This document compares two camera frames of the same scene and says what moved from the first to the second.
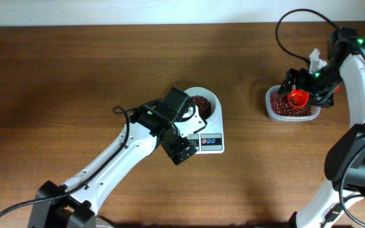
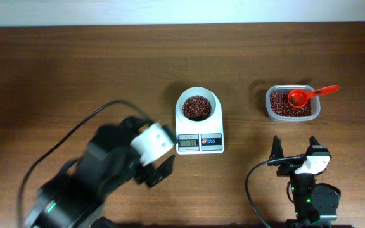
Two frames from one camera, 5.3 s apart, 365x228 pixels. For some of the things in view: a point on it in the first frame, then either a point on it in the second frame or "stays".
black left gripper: [180, 152] to [151, 172]
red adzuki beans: [279, 106] stays
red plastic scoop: [297, 99] stays
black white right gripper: [292, 79] to [289, 169]
